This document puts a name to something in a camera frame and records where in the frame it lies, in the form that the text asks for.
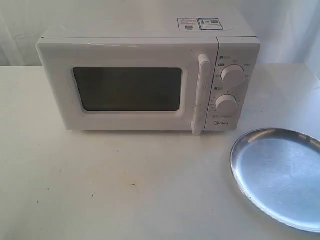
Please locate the lower white control knob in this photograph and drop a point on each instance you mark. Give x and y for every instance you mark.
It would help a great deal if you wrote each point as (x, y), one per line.
(226, 104)

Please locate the white microwave door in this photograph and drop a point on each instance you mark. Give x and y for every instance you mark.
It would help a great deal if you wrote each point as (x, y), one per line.
(131, 84)

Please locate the white and blue label sticker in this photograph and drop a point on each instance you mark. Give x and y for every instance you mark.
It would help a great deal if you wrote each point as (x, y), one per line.
(199, 24)

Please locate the white microwave oven body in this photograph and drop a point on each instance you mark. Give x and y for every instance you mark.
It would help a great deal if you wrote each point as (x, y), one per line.
(238, 45)

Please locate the round metal tray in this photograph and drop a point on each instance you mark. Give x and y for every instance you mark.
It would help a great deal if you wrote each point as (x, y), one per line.
(278, 170)

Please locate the upper white control knob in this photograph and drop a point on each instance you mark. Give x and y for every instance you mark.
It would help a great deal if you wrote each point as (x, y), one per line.
(232, 76)

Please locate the white control knob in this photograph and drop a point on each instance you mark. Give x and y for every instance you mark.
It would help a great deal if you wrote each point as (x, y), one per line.
(226, 104)
(232, 76)

